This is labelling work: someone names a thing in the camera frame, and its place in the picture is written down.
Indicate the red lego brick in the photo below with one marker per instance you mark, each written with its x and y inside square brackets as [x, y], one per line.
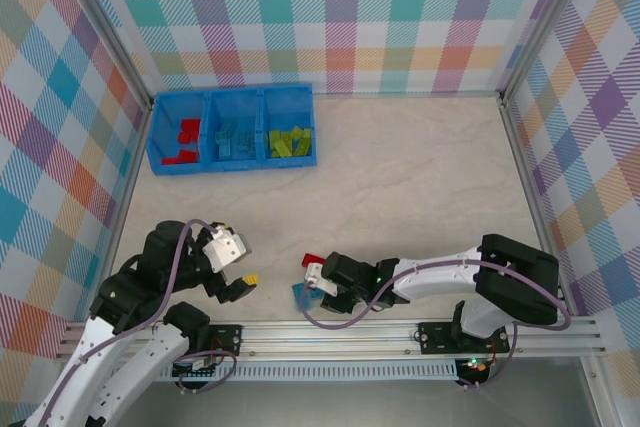
[187, 136]
[187, 156]
[312, 259]
[191, 125]
[170, 161]

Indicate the blue lego brick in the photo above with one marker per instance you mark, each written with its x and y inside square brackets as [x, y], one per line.
[223, 137]
[225, 150]
[248, 147]
[301, 297]
[246, 136]

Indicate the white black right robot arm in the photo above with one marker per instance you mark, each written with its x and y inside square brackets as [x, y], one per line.
[435, 272]

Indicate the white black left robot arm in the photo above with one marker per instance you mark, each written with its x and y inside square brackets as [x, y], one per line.
[150, 352]

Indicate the green circuit board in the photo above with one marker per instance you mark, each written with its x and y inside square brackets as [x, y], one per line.
[197, 369]

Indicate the blue plastic bin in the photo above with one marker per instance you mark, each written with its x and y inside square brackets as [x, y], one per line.
[285, 107]
[167, 117]
[240, 107]

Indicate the small lit circuit board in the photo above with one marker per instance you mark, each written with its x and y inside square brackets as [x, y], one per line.
[477, 366]

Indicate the aluminium slotted mounting rail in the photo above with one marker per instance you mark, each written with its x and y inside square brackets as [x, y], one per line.
[325, 339]

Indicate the aluminium side floor rail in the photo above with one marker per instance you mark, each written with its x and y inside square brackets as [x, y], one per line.
[525, 172]
[123, 207]

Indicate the aluminium back floor rail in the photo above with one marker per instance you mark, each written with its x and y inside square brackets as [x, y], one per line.
[400, 94]

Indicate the aluminium upright frame post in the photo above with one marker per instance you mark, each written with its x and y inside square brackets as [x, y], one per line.
[111, 32]
[542, 22]

